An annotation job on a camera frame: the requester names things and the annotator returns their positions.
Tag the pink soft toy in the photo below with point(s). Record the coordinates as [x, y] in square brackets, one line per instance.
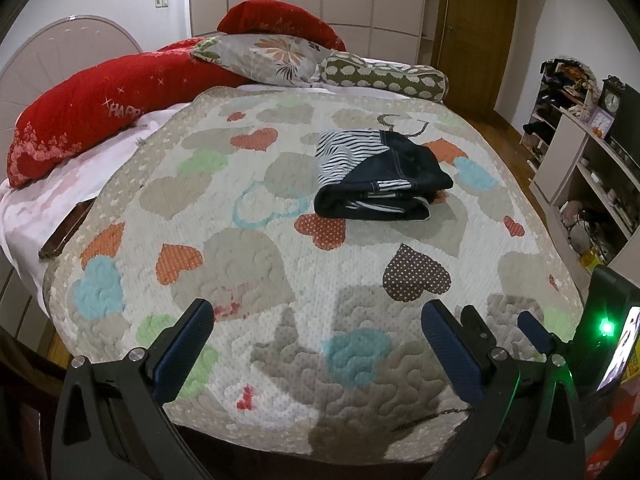
[571, 212]

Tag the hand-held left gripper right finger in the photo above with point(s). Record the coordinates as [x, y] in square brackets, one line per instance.
[450, 355]

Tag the floral pillow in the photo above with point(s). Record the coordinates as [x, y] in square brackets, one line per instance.
[260, 55]

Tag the pale rounded headboard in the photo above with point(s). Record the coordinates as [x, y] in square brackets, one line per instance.
[50, 55]

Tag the yellow red printed box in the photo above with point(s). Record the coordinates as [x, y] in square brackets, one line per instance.
[620, 430]

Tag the white bedsheet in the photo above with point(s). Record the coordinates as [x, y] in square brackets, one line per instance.
[30, 220]

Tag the yellow packet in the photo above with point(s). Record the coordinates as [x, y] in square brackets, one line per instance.
[591, 258]

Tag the wooden door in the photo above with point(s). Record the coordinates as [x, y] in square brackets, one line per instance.
[475, 35]

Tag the white round object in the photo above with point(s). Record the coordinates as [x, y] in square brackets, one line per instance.
[581, 237]

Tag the black striped garment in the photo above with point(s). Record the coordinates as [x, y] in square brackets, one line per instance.
[400, 170]

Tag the dark television screen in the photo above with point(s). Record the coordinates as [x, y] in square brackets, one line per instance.
[631, 125]

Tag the olive spotted bolster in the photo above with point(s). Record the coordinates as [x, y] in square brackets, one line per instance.
[380, 77]

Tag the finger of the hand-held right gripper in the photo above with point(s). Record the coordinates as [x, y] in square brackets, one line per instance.
[475, 322]
[535, 330]

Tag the small table clock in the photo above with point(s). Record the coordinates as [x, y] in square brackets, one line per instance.
[601, 122]

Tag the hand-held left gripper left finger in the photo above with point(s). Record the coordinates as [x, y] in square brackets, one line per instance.
[182, 355]

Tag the heart pattern quilt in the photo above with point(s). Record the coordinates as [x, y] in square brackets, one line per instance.
[250, 185]

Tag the dark flat object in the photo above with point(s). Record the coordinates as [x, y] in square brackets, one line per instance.
[65, 230]

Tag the white shelf unit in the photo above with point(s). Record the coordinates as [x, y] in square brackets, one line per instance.
[560, 150]

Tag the dark mantel clock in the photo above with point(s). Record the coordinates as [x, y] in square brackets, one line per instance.
[611, 100]

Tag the cluttered open rack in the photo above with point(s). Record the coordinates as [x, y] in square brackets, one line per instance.
[560, 75]

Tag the white corner shelf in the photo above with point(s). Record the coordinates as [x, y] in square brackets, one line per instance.
[431, 10]

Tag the red pillow with white print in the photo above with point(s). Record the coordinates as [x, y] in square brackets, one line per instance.
[100, 95]

